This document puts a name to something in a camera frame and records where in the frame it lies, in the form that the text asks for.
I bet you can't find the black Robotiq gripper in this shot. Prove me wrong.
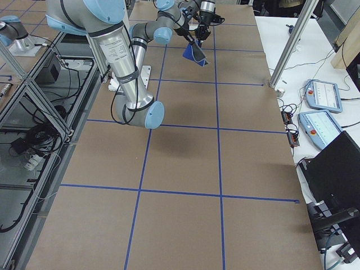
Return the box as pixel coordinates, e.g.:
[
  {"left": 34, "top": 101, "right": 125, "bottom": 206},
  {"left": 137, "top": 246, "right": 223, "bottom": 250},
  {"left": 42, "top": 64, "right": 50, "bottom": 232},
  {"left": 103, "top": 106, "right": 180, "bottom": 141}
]
[{"left": 195, "top": 11, "right": 225, "bottom": 41}]

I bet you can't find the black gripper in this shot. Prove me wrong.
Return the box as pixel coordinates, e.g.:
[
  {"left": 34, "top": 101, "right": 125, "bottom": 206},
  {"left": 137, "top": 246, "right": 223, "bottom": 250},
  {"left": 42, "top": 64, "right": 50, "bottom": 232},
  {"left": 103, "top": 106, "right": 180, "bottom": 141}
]
[{"left": 179, "top": 28, "right": 196, "bottom": 42}]

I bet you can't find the blue and grey towel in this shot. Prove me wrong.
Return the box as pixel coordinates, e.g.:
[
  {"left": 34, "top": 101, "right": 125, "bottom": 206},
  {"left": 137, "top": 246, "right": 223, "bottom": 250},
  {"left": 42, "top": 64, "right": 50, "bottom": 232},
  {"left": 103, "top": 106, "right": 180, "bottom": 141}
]
[{"left": 182, "top": 42, "right": 209, "bottom": 67}]

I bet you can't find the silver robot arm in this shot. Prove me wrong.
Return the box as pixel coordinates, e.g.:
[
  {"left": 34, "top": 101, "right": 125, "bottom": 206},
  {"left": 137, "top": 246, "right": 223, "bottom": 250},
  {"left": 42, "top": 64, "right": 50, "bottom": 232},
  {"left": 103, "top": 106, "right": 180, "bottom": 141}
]
[
  {"left": 129, "top": 1, "right": 225, "bottom": 46},
  {"left": 46, "top": 1, "right": 201, "bottom": 129}
]

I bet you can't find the small metal cylinder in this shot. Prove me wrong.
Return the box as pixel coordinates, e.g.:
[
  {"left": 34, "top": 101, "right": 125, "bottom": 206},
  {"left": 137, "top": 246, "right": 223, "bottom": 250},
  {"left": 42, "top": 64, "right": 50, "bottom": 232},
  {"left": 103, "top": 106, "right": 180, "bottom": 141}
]
[{"left": 276, "top": 88, "right": 285, "bottom": 98}]

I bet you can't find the black connector box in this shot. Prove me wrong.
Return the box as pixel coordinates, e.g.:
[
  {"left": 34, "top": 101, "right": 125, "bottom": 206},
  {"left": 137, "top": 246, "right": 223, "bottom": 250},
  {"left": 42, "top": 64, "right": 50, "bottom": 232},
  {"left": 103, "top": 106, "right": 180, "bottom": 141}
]
[
  {"left": 281, "top": 111, "right": 293, "bottom": 125},
  {"left": 287, "top": 131, "right": 300, "bottom": 148}
]

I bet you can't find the left teach pendant tablet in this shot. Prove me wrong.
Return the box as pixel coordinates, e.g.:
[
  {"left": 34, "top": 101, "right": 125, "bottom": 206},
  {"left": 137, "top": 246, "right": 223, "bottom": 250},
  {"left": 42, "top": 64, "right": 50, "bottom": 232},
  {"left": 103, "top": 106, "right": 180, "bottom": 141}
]
[{"left": 305, "top": 79, "right": 343, "bottom": 113}]

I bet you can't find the teach pendant tablet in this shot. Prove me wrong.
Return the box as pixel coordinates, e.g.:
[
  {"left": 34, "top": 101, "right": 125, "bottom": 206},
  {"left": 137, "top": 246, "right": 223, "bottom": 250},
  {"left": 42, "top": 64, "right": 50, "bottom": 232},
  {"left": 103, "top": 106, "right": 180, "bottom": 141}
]
[
  {"left": 305, "top": 79, "right": 343, "bottom": 113},
  {"left": 298, "top": 109, "right": 343, "bottom": 150}
]

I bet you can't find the black monitor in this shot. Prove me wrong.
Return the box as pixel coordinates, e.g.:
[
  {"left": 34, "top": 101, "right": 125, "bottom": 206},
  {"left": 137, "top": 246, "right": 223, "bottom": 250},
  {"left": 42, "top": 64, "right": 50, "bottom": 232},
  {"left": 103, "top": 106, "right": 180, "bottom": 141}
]
[{"left": 300, "top": 131, "right": 359, "bottom": 231}]

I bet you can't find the aluminium frame post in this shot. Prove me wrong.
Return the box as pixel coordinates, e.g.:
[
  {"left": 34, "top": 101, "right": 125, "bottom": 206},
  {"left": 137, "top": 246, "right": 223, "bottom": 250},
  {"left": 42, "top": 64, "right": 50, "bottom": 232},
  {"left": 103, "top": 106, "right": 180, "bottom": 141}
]
[{"left": 269, "top": 0, "right": 318, "bottom": 88}]

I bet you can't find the aluminium frame rail structure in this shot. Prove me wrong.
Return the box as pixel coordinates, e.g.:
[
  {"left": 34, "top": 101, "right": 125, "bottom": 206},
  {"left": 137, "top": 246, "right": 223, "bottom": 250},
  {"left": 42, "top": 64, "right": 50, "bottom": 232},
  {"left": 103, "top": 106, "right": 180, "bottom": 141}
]
[{"left": 1, "top": 33, "right": 101, "bottom": 269}]

